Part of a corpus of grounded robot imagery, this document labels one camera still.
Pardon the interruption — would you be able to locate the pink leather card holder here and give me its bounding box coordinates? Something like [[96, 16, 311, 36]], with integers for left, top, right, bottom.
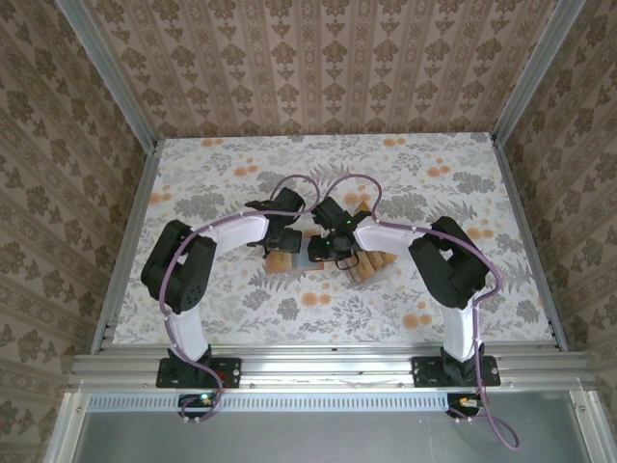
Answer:
[[263, 230, 325, 277]]

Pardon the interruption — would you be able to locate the small black electronics board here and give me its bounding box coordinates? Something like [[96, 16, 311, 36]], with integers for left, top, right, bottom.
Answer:
[[178, 392, 226, 419], [445, 392, 484, 419]]

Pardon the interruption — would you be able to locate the grey metal panel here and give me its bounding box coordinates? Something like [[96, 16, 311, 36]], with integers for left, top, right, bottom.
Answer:
[[79, 409, 592, 463]]

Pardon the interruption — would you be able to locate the purple camera cable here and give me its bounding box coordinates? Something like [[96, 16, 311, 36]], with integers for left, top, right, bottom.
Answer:
[[158, 174, 322, 426], [315, 176, 523, 452]]

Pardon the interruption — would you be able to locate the aluminium frame rail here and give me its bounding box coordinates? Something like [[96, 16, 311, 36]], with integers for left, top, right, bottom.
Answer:
[[67, 342, 595, 393]]

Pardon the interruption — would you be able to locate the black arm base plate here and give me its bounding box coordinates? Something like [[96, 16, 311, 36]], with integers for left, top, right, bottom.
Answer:
[[411, 355, 501, 389], [154, 356, 242, 390]]

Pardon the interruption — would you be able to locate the aluminium side rail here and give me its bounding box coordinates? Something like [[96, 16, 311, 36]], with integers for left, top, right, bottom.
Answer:
[[89, 142, 161, 349], [490, 134, 571, 351]]

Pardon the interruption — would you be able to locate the slotted grey cable duct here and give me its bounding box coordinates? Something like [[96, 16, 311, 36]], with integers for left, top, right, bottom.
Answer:
[[86, 391, 452, 414]]

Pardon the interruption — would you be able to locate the aluminium corner post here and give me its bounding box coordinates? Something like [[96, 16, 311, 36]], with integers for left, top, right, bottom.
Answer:
[[490, 0, 587, 146], [52, 0, 161, 153]]

